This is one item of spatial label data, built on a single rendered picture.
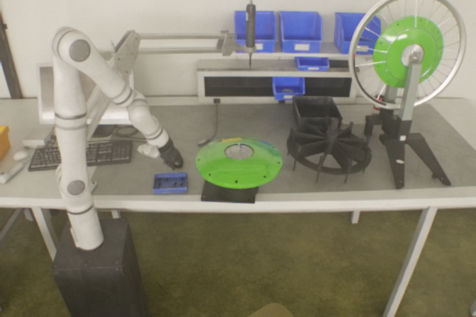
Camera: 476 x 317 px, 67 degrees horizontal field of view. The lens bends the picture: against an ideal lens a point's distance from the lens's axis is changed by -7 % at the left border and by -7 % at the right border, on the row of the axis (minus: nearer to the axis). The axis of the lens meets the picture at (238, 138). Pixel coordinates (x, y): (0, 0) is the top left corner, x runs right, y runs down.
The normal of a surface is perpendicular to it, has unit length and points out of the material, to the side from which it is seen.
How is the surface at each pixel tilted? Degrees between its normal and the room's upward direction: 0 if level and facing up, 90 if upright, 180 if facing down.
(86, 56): 96
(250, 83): 90
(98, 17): 90
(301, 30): 90
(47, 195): 0
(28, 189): 0
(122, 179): 0
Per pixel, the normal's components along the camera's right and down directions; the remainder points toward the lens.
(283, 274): 0.00, -0.86
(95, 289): 0.13, 0.51
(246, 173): 0.07, -0.62
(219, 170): -0.21, -0.65
